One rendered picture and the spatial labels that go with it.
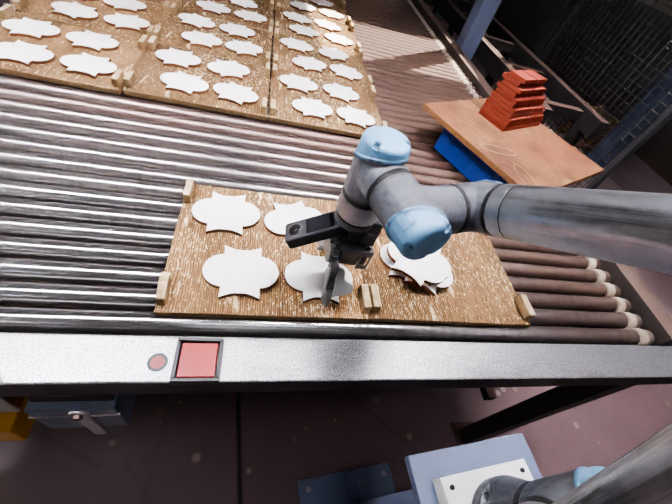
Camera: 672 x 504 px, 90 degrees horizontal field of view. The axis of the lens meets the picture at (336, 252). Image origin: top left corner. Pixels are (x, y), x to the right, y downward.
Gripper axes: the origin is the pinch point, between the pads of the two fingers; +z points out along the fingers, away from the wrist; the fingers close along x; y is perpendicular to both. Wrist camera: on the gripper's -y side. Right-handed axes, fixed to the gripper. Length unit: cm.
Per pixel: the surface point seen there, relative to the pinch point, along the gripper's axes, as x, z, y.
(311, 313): -8.7, 0.5, -2.0
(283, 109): 68, 1, -8
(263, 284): -3.1, -0.4, -11.8
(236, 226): 11.8, -0.4, -18.3
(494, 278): 3.5, 0.1, 46.9
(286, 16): 155, 0, -6
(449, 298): -3.4, 0.3, 31.3
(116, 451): -15, 95, -54
